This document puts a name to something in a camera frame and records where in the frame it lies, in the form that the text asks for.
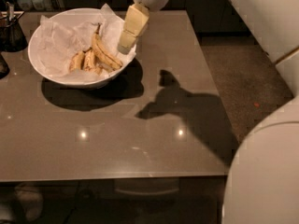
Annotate dark cabinet fronts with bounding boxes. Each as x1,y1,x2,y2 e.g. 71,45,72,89
62,0,249,34

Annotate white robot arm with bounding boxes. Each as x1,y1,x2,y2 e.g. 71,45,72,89
221,0,299,224

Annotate white paper liner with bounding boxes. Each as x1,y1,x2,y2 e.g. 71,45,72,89
36,3,137,83

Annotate small banana left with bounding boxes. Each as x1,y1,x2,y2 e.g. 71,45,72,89
69,51,85,72

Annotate small banana middle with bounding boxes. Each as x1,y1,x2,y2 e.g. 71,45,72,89
82,49,95,71

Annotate black mesh utensil holder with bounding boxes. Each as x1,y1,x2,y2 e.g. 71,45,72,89
0,2,28,52

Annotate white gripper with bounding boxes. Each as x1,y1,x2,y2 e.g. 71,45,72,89
118,0,169,54

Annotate dark object at left edge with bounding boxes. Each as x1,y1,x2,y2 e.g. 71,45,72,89
0,54,10,79

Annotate white bowl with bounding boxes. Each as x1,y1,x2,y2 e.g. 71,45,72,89
27,7,137,90

